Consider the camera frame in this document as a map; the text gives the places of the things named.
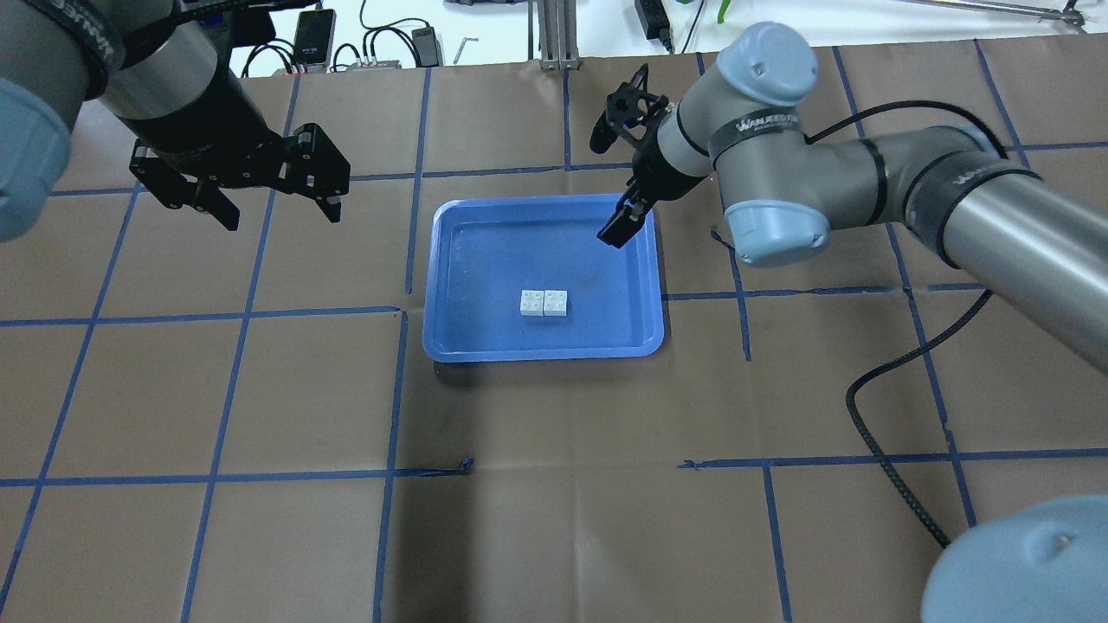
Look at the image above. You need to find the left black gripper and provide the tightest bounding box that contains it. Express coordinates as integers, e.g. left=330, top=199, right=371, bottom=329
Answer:
left=129, top=121, right=351, bottom=229

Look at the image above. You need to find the blue plastic tray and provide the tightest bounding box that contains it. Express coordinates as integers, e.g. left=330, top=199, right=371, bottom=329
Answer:
left=422, top=193, right=666, bottom=362

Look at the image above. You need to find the smartphone on desk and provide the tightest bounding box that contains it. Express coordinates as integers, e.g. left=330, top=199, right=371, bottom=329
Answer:
left=293, top=9, right=337, bottom=68

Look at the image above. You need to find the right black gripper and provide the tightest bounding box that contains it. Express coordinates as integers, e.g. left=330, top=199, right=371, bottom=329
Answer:
left=589, top=67, right=707, bottom=248

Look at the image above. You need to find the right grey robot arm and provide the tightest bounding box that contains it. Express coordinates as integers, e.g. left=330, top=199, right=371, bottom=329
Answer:
left=589, top=22, right=1107, bottom=622

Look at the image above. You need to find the black power adapter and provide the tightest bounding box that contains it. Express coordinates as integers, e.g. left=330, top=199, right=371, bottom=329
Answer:
left=411, top=25, right=442, bottom=67

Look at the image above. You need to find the aluminium frame post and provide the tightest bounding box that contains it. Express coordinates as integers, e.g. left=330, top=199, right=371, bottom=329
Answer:
left=533, top=1, right=581, bottom=71

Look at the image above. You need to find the usb hub with cables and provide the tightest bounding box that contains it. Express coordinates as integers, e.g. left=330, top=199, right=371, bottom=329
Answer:
left=330, top=60, right=403, bottom=74

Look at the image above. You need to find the white block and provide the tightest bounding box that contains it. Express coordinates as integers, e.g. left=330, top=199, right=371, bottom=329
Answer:
left=519, top=289, right=545, bottom=317
left=542, top=289, right=570, bottom=317

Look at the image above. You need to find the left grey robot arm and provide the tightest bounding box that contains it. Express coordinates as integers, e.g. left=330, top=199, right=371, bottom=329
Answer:
left=1, top=1, right=350, bottom=241

